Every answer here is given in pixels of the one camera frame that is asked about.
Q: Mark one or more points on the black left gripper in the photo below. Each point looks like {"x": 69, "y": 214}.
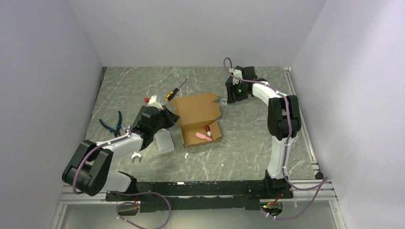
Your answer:
{"x": 171, "y": 118}

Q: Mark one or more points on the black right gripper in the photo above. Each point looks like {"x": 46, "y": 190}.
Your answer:
{"x": 230, "y": 88}

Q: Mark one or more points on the brown cardboard box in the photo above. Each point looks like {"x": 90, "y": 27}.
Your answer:
{"x": 196, "y": 112}

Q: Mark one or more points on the pink tube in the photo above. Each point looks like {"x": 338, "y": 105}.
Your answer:
{"x": 203, "y": 137}

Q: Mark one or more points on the red white small bottle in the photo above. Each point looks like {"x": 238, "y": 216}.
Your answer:
{"x": 208, "y": 131}

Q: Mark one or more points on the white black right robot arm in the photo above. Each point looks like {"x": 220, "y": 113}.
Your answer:
{"x": 283, "y": 119}

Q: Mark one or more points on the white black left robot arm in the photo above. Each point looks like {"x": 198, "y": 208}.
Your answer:
{"x": 88, "y": 171}

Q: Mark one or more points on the yellow black screwdriver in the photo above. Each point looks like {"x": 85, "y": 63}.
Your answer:
{"x": 172, "y": 93}

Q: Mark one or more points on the white plastic case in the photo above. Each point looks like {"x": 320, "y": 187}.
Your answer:
{"x": 164, "y": 142}

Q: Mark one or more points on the silver wrench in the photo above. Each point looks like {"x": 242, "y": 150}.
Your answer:
{"x": 135, "y": 155}

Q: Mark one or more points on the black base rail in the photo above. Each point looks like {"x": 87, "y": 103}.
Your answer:
{"x": 195, "y": 195}

